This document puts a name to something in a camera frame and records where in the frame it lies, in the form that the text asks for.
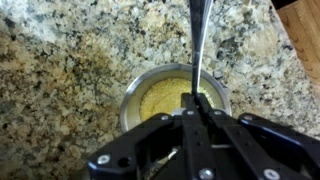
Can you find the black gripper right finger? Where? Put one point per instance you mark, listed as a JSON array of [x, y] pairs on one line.
[[283, 146]]

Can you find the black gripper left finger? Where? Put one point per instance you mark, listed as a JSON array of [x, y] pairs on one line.
[[113, 156]]

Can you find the silver spoon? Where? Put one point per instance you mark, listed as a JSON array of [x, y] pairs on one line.
[[199, 33]]

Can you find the steel bowl holding yellow grain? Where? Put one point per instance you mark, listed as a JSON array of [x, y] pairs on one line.
[[133, 96]]

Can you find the yellow grain contents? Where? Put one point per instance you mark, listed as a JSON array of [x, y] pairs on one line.
[[163, 96]]

